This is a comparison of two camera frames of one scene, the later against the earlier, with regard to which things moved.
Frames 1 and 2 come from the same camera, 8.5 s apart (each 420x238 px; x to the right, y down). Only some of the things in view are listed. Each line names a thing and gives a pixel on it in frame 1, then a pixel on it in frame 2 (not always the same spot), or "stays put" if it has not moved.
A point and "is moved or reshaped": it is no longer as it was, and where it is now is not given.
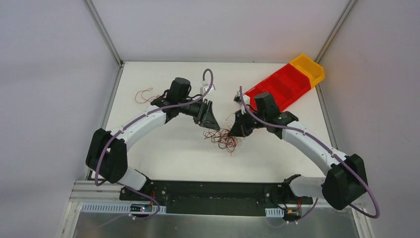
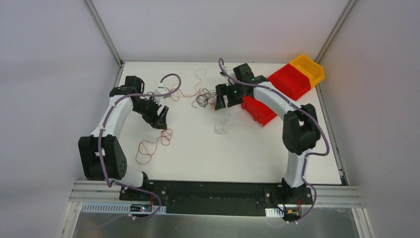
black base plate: x=217 y=198 stays put
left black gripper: x=203 y=111 -> x=153 y=115
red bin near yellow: x=289 y=83 stays put
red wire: x=138 y=96 is moved or reshaped
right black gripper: x=245 y=121 -> x=224 y=91
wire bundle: x=222 y=137 is moved or reshaped
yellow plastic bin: x=315 y=72 stays put
